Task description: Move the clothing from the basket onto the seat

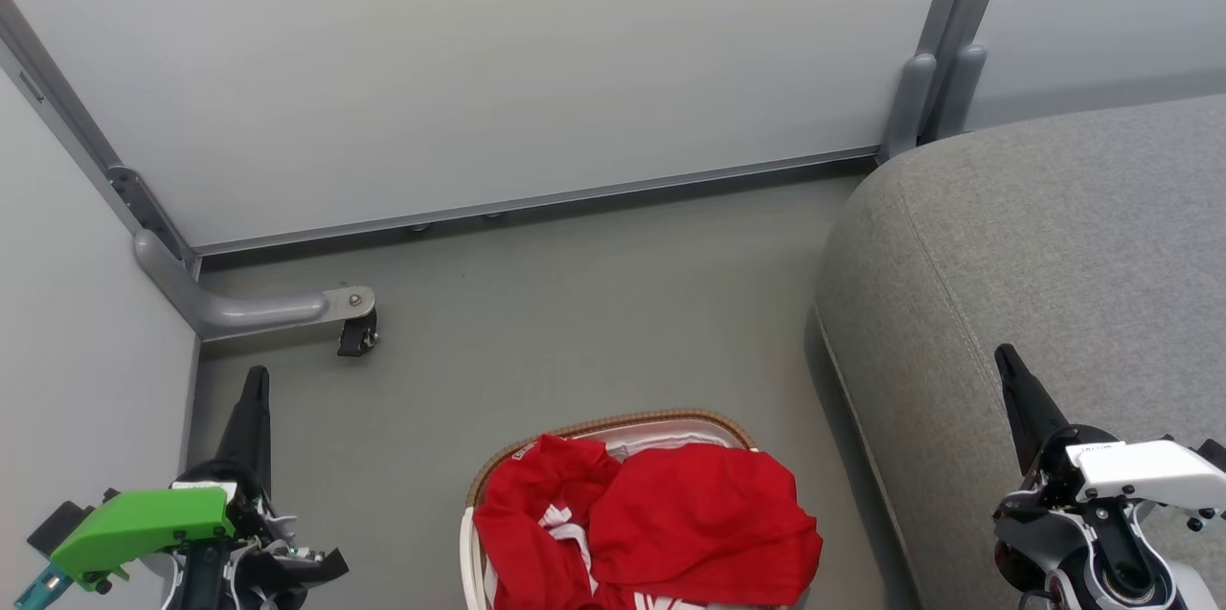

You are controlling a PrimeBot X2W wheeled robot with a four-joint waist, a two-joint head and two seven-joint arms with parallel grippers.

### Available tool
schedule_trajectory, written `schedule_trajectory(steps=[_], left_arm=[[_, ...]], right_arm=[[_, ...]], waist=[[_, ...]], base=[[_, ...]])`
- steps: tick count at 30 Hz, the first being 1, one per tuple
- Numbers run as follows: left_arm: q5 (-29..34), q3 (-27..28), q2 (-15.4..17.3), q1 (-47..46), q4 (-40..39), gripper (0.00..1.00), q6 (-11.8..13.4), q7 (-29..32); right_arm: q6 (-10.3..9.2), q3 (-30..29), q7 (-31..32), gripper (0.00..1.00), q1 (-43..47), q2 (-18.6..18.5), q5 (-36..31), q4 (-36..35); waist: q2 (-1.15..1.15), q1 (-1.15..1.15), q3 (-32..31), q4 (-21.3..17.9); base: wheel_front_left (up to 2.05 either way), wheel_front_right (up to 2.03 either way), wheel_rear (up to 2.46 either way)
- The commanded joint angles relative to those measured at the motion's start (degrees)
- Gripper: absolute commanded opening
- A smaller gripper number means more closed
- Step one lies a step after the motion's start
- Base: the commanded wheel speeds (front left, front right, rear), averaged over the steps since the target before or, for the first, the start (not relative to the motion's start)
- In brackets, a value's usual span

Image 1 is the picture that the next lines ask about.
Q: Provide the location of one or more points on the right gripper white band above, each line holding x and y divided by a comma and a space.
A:
1149, 476

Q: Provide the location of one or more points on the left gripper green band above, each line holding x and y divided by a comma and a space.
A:
144, 524

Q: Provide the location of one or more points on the red shirt with white label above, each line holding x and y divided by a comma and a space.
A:
536, 533

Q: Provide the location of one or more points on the red shirt with white cuffs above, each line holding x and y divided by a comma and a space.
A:
709, 524

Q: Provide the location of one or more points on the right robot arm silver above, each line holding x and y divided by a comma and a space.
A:
1130, 581

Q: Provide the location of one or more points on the grey fabric sofa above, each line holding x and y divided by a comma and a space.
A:
1054, 256

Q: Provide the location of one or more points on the black caster wheel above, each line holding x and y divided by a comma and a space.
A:
356, 334

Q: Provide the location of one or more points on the white cloth basket liner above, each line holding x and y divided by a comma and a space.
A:
670, 438

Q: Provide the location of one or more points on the white basket with wicker rim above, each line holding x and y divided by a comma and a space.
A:
623, 420

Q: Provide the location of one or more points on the grey partition foot bracket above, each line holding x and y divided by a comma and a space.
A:
249, 311

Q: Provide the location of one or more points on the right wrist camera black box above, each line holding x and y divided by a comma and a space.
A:
1213, 453

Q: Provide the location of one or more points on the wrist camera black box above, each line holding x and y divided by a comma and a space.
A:
1213, 453
62, 526

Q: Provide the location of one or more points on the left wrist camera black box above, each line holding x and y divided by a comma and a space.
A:
62, 526

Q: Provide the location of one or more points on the grey partition bottom rail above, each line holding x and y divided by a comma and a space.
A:
536, 203

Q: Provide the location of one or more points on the grey partition corner frame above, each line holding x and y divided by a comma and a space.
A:
57, 102

